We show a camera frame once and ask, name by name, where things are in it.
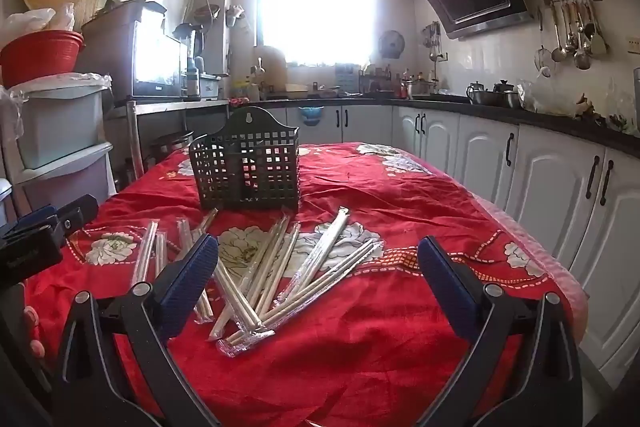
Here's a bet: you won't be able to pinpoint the group of condiment bottles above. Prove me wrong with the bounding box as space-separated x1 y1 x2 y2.
360 64 403 98

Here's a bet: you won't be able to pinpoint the round dark wall fan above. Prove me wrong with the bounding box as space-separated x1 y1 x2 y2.
378 30 405 59

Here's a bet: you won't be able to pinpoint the red floral tablecloth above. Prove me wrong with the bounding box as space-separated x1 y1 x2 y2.
22 142 588 427

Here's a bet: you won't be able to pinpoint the small hanging utensil rack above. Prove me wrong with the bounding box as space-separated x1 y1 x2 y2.
422 22 443 62

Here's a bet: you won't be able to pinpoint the dark bottle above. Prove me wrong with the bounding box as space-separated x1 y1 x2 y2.
186 57 202 102

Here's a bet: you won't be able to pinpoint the group of chopsticks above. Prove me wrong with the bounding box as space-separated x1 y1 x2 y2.
131 206 386 358

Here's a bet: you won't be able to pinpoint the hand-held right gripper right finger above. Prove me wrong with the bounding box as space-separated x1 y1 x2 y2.
417 235 586 427

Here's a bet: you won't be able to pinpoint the large steel pot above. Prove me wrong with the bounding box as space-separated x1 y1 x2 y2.
405 77 433 100

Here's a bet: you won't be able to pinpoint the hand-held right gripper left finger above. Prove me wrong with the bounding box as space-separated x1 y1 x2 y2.
52 233 221 427

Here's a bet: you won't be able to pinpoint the clear plastic bag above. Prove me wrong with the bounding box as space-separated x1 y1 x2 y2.
517 79 581 115

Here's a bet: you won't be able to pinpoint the black blender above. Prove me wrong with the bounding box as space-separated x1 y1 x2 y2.
172 23 206 72

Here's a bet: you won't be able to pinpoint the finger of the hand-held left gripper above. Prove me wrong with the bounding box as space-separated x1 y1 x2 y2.
55 194 99 235
2 205 57 240

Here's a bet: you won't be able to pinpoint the grey microwave oven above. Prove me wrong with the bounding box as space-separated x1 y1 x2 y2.
82 0 188 100

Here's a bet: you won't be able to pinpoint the row of hanging metal utensils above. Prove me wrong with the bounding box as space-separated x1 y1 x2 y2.
535 0 611 78

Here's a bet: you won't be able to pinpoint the white plastic bags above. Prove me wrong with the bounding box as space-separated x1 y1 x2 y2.
0 4 76 38

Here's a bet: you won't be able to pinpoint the pale plastic drawer cabinet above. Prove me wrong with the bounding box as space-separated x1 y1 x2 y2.
10 74 115 208

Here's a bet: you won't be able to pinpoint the stainless steel table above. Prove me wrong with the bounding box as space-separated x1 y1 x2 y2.
102 99 231 188

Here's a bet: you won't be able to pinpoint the small metal kettle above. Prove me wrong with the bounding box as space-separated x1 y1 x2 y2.
467 82 493 105

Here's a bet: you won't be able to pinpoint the kitchen window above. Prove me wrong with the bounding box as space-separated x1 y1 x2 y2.
257 0 376 68

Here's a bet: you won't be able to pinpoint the dark plastic utensil basket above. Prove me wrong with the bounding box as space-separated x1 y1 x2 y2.
188 106 301 211

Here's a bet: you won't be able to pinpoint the white base cabinets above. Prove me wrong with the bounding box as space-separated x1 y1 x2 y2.
285 104 640 378

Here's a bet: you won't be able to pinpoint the vegetables on counter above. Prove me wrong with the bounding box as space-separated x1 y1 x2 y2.
575 94 640 132

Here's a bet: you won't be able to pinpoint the metal pot with lid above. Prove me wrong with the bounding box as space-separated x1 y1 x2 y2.
492 79 523 108

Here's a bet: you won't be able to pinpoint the red plastic basin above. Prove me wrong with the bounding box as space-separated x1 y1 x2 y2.
0 30 85 88

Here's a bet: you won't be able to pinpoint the person's left hand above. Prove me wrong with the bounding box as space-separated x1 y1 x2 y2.
22 305 47 360

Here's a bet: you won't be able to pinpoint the steel steamer pot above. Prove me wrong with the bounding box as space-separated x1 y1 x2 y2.
150 130 194 162

